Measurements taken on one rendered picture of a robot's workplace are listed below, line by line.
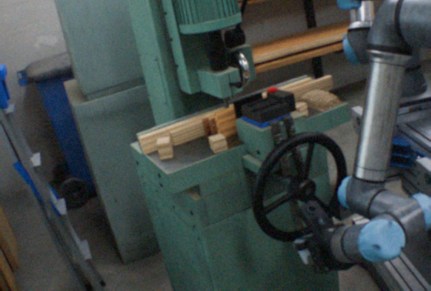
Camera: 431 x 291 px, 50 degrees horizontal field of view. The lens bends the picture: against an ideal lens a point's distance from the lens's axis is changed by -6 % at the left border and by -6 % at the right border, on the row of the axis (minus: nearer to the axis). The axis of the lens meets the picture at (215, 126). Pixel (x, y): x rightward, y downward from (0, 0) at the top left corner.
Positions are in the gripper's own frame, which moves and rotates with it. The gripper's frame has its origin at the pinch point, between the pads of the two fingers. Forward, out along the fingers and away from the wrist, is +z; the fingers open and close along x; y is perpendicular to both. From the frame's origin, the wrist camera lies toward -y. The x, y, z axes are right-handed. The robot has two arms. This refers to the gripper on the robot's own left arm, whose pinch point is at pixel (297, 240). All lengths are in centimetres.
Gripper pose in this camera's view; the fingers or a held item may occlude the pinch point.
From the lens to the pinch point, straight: 120.3
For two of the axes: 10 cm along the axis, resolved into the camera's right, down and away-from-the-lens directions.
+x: 8.7, -3.2, 3.7
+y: 3.9, 9.1, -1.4
